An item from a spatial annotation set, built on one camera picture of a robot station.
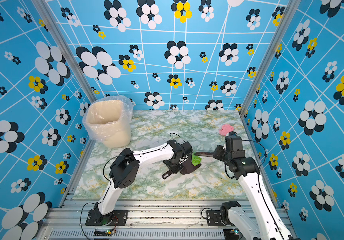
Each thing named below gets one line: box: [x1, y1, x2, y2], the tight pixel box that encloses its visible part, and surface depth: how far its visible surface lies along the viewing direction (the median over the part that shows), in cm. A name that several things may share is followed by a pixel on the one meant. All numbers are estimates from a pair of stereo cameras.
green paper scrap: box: [191, 153, 202, 166], surface depth 95 cm
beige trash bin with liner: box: [82, 95, 134, 148], surface depth 91 cm
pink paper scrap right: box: [219, 124, 234, 136], surface depth 110 cm
